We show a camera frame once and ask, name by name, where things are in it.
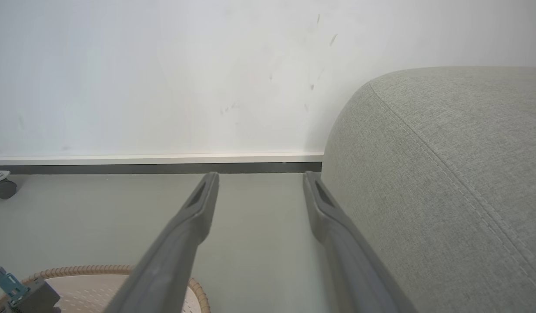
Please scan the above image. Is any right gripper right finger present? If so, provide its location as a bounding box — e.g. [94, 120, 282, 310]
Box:
[302, 170, 419, 313]

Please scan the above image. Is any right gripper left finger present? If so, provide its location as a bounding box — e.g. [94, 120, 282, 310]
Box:
[104, 171, 220, 313]

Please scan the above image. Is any cream perforated laundry basket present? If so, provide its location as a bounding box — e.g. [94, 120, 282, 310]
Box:
[0, 264, 211, 313]

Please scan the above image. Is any white and black baseboard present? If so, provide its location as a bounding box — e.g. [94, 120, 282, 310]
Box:
[0, 152, 325, 176]

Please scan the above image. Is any grey fabric sofa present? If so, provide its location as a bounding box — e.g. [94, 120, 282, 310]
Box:
[321, 66, 536, 313]

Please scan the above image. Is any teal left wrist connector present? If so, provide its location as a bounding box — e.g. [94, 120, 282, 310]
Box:
[0, 264, 30, 306]

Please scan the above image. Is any dark caster wheel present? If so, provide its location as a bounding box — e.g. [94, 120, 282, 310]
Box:
[0, 178, 18, 200]

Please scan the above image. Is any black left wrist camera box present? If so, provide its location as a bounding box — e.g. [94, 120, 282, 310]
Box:
[5, 278, 62, 313]

